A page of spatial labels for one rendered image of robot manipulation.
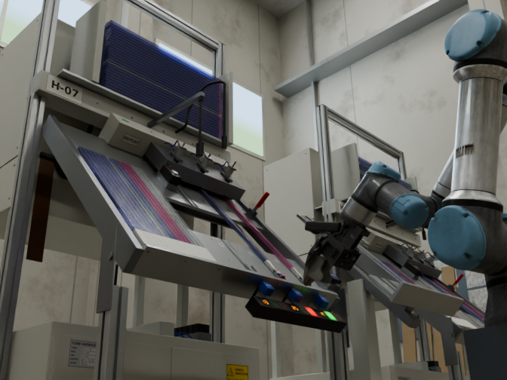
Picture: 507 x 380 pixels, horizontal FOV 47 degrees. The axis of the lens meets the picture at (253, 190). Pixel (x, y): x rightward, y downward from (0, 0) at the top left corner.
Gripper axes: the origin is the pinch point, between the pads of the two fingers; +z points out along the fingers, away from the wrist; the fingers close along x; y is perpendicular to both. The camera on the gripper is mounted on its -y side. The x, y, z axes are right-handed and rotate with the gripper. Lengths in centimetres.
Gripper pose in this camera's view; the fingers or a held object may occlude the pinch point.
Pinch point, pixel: (305, 279)
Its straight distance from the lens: 151.3
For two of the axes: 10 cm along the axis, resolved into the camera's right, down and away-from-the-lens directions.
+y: 5.0, 4.8, -7.2
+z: -5.2, 8.3, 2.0
